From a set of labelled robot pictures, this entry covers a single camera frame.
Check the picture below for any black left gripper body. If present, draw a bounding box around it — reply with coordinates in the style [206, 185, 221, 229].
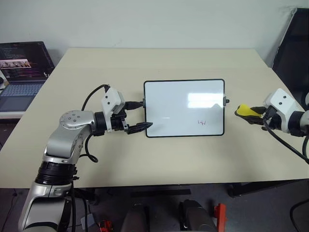
[110, 96, 129, 133]

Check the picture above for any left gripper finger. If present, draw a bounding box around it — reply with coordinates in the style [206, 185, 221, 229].
[126, 122, 154, 135]
[124, 101, 145, 111]

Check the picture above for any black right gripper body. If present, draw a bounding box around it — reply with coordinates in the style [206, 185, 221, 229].
[261, 106, 277, 131]

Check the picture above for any yellow and black eraser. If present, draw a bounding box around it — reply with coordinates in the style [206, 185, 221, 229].
[234, 103, 255, 124]

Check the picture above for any black framed whiteboard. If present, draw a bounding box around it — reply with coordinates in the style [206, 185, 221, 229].
[142, 78, 230, 139]

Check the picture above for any black upright panel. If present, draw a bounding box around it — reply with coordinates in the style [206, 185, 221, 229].
[271, 8, 309, 112]

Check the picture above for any black table leg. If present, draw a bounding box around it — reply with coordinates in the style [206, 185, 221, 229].
[226, 178, 301, 198]

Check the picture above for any dark rounded shape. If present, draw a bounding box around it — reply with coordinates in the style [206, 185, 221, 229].
[178, 199, 218, 232]

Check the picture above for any open blue laptop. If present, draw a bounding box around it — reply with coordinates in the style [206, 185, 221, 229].
[0, 41, 56, 113]

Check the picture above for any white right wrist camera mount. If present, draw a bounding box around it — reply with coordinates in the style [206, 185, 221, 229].
[263, 87, 303, 134]

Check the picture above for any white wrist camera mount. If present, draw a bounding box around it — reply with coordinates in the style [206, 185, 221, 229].
[263, 87, 303, 134]
[100, 86, 125, 134]

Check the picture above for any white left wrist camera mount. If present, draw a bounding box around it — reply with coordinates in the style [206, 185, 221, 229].
[100, 86, 125, 134]

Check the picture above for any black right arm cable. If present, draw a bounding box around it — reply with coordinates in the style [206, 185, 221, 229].
[262, 113, 309, 166]

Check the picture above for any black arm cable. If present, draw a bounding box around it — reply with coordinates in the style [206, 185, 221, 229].
[262, 113, 309, 166]
[81, 84, 111, 163]

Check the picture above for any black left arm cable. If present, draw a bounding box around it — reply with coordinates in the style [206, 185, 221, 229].
[81, 84, 111, 163]

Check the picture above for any black table frame bar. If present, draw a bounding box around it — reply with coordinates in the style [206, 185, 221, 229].
[130, 188, 192, 197]

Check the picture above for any black floor cable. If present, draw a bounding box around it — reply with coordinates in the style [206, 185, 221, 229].
[289, 200, 309, 232]

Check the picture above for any red orange bracket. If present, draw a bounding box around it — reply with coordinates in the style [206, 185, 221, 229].
[98, 219, 113, 232]
[213, 203, 228, 232]

